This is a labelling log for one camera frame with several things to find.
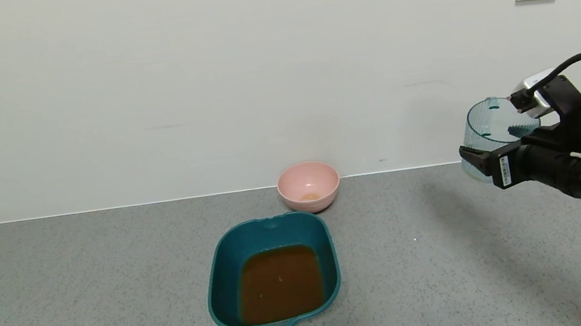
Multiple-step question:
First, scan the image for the teal plastic tray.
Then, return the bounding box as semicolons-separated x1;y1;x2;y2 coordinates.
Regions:
198;207;348;326

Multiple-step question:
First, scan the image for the brown liquid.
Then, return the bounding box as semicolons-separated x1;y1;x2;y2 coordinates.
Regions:
232;242;327;326

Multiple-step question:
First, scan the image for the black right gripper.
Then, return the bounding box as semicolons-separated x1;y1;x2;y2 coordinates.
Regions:
456;118;579;211

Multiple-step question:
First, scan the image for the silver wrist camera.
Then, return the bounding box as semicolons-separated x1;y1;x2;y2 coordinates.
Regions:
507;67;562;121

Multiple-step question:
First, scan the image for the translucent blue ribbed cup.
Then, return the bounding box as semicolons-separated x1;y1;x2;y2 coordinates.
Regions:
454;92;547;186

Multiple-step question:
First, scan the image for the pink bowl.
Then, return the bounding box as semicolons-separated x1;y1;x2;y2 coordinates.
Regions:
275;158;344;217

